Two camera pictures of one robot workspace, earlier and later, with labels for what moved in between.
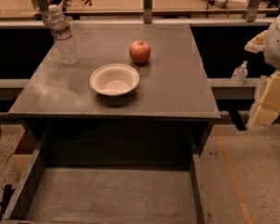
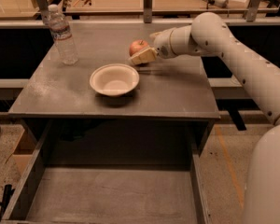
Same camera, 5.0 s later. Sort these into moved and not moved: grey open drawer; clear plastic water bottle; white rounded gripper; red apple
Moved: white rounded gripper
Not moved: clear plastic water bottle; grey open drawer; red apple
